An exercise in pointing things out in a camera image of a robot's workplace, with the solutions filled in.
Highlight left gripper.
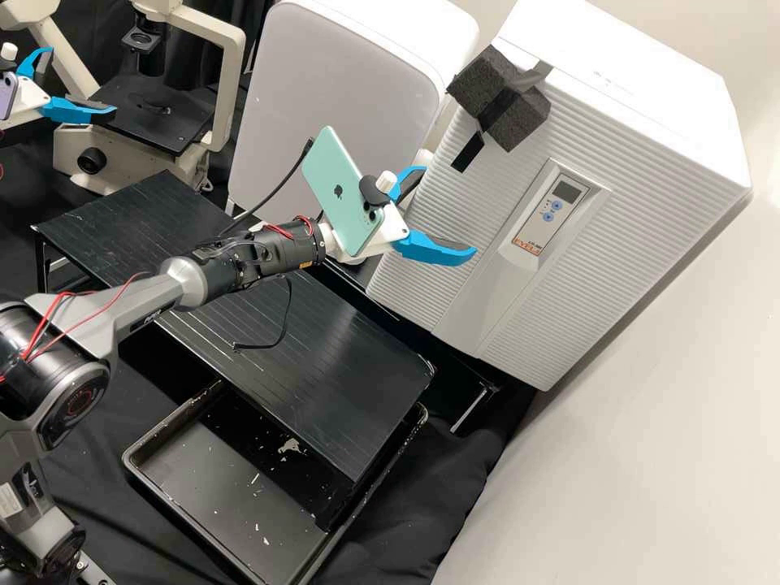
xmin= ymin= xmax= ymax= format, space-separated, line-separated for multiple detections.
xmin=4 ymin=47 xmax=118 ymax=127

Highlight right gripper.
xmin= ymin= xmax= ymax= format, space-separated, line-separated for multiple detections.
xmin=316 ymin=164 xmax=478 ymax=268

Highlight incubator door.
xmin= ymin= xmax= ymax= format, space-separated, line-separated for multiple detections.
xmin=365 ymin=42 xmax=732 ymax=392

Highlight white incubator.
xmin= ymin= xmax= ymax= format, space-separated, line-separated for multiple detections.
xmin=426 ymin=0 xmax=754 ymax=394

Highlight cream microscope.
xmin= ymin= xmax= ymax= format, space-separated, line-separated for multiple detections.
xmin=0 ymin=0 xmax=248 ymax=189

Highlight black platform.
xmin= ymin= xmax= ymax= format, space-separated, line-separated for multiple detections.
xmin=30 ymin=170 xmax=437 ymax=532
xmin=326 ymin=255 xmax=539 ymax=435

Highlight black tray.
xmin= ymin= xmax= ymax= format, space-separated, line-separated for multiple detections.
xmin=121 ymin=377 xmax=429 ymax=585

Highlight left wrist camera phone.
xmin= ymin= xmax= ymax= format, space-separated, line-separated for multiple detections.
xmin=0 ymin=41 xmax=20 ymax=122

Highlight wrist camera phone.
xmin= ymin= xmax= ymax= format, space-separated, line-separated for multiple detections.
xmin=301 ymin=125 xmax=410 ymax=257
xmin=0 ymin=41 xmax=20 ymax=122

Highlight right wrist camera phone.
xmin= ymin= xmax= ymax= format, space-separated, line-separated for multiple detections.
xmin=301 ymin=125 xmax=410 ymax=257

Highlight black cable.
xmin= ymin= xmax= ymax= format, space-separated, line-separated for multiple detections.
xmin=226 ymin=138 xmax=315 ymax=236
xmin=231 ymin=274 xmax=293 ymax=353

